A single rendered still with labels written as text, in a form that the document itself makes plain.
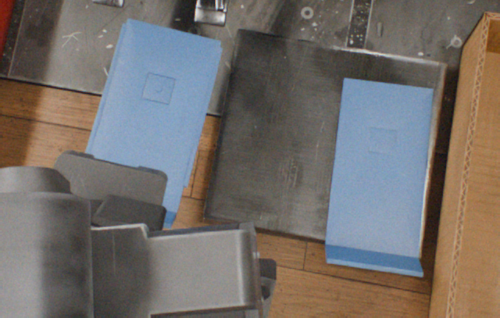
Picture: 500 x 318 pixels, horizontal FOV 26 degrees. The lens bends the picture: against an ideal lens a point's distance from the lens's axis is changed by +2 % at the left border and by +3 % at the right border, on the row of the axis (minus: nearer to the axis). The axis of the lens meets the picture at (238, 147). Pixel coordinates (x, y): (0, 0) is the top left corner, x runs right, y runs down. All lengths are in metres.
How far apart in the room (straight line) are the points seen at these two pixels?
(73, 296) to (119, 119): 0.31
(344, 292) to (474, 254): 0.10
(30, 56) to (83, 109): 0.06
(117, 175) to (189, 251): 0.13
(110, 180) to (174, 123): 0.14
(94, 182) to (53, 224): 0.16
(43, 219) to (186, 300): 0.08
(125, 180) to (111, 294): 0.13
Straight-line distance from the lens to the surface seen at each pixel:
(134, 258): 0.50
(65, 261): 0.46
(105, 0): 0.80
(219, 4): 0.79
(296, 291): 0.83
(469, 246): 0.85
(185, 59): 0.77
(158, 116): 0.75
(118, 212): 0.59
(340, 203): 0.82
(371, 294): 0.83
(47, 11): 0.89
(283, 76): 0.84
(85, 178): 0.62
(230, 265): 0.50
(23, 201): 0.46
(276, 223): 0.81
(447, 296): 0.78
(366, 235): 0.81
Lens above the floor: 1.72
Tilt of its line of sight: 75 degrees down
